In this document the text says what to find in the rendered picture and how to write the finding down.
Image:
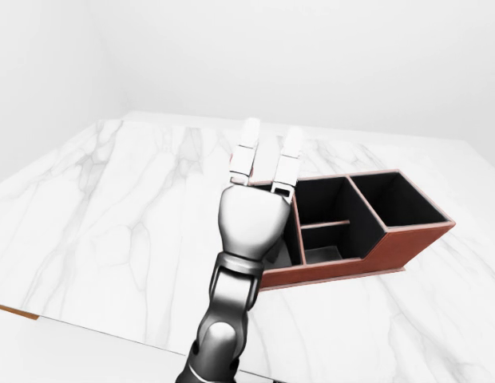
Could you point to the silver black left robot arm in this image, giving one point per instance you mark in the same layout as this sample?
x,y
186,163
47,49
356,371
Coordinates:
x,y
223,319

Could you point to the brown wooden edge strip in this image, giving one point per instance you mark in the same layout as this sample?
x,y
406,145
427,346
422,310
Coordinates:
x,y
16,310

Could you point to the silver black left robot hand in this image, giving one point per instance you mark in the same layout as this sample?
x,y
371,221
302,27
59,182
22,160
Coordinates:
x,y
247,219

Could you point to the red-brown desk caddy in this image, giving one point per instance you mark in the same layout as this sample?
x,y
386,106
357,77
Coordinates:
x,y
407,247

